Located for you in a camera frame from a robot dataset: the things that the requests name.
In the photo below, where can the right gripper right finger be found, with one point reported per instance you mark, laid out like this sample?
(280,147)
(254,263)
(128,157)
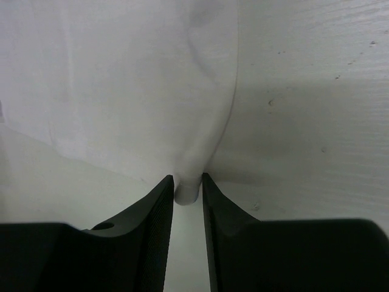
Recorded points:
(246,254)

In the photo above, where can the white tank top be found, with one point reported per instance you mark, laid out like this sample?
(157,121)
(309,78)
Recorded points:
(141,88)

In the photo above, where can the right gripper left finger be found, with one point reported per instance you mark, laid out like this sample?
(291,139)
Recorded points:
(127,252)

